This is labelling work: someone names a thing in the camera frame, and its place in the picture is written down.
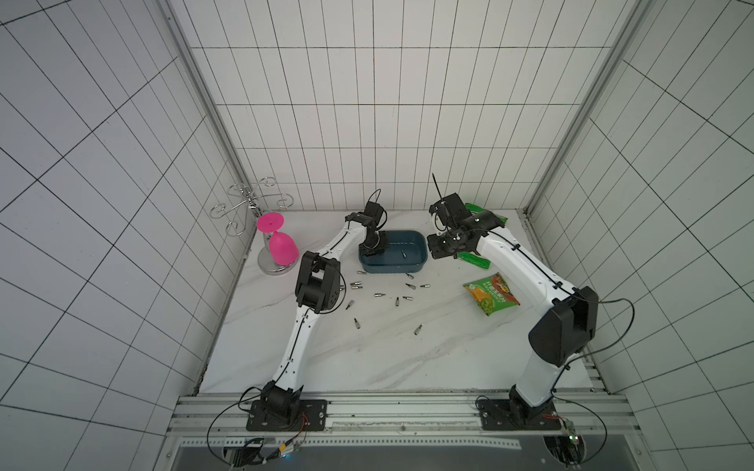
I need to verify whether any green Chuba cassava chips bag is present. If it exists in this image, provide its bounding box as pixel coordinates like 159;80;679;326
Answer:
465;203;508;227

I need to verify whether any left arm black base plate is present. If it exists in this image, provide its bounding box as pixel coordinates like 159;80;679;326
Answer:
245;400;329;433

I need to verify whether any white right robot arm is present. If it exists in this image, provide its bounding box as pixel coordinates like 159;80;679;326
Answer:
427;194;600;416

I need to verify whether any pink plastic wine glass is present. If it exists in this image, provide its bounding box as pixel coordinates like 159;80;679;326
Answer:
256;212;300;266

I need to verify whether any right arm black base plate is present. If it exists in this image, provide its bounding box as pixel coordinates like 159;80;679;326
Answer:
474;396;562;432

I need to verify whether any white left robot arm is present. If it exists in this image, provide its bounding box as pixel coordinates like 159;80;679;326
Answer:
259;201;388;423

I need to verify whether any small green snack packet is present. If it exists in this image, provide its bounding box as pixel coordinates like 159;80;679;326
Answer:
463;273;520;316

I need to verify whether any aluminium rail frame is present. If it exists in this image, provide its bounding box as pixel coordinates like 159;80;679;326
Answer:
156;366;655;470

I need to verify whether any chrome wire glass rack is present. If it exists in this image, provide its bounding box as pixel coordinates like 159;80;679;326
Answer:
209;177;298;276

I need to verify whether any dark teal plastic storage box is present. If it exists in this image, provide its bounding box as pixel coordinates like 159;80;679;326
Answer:
359;230;428;274

